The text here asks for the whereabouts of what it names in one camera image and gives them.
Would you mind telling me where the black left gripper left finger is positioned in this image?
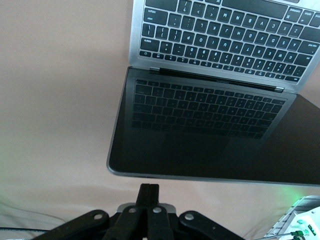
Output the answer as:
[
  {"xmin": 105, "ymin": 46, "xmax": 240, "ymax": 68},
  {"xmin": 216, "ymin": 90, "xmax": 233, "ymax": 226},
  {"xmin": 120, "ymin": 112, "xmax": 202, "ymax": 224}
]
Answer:
[{"xmin": 37, "ymin": 183, "xmax": 150, "ymax": 240}]

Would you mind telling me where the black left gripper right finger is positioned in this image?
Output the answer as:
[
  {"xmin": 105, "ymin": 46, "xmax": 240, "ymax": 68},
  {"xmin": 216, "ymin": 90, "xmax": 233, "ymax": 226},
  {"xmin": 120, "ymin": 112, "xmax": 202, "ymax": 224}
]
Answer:
[{"xmin": 147, "ymin": 183, "xmax": 246, "ymax": 240}]

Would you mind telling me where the grey laptop with black keyboard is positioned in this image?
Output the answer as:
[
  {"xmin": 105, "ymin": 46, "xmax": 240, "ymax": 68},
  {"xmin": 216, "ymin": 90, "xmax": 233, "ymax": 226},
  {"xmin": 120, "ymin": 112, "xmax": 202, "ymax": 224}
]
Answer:
[{"xmin": 106, "ymin": 0, "xmax": 320, "ymax": 187}]

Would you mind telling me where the brown table cover sheet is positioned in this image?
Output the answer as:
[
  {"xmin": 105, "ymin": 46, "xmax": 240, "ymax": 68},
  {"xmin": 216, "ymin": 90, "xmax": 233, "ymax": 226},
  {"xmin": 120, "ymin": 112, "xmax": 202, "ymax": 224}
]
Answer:
[{"xmin": 0, "ymin": 0, "xmax": 320, "ymax": 240}]

